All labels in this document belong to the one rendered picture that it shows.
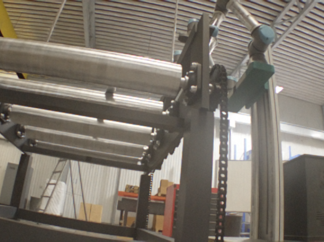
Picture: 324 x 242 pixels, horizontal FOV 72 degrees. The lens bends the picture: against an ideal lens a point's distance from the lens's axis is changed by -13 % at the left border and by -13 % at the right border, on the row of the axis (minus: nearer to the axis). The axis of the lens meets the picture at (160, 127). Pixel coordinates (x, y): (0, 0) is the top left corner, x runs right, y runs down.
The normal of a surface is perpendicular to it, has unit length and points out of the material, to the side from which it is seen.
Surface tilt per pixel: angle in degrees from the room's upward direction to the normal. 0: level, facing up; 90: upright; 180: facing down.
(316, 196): 90
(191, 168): 90
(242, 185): 90
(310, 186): 90
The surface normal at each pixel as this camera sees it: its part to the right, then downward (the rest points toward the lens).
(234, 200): -0.23, -0.37
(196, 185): 0.19, -0.34
